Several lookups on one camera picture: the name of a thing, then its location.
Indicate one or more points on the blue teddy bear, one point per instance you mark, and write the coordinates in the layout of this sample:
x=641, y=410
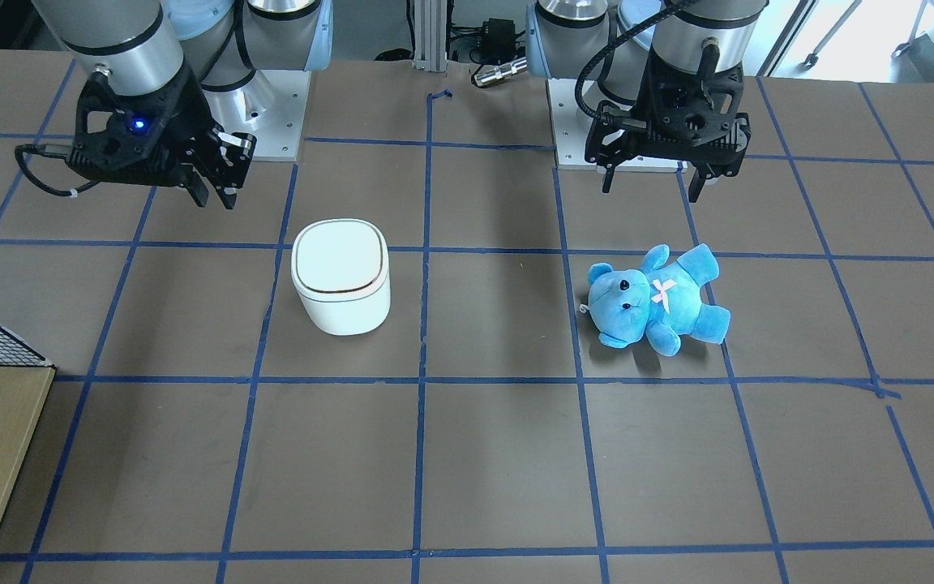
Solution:
x=659, y=301

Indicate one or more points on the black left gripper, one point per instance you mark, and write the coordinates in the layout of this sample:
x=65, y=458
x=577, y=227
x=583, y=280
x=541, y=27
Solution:
x=607, y=140

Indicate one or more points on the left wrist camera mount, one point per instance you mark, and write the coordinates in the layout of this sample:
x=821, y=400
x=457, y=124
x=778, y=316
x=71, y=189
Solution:
x=700, y=37

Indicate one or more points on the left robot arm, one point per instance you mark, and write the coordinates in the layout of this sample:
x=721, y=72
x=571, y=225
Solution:
x=561, y=37

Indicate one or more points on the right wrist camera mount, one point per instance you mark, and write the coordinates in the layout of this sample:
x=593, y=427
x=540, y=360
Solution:
x=134, y=140

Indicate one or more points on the white desktop trash can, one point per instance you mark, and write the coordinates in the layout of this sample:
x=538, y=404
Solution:
x=340, y=269

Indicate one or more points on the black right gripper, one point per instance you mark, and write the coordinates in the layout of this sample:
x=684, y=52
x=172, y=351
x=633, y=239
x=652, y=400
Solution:
x=186, y=113

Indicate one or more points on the aluminium frame post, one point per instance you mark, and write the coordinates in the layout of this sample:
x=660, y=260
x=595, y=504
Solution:
x=430, y=25

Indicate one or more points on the black box behind table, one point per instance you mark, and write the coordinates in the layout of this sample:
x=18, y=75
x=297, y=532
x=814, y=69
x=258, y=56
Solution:
x=497, y=43

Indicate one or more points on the silver metal cylinder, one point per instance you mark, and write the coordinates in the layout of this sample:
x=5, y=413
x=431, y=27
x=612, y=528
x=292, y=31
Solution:
x=490, y=75

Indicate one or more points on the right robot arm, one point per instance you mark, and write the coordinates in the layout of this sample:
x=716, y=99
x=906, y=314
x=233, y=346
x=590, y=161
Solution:
x=142, y=44

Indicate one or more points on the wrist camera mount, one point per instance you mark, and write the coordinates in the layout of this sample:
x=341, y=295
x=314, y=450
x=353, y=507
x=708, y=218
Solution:
x=134, y=140
x=700, y=37

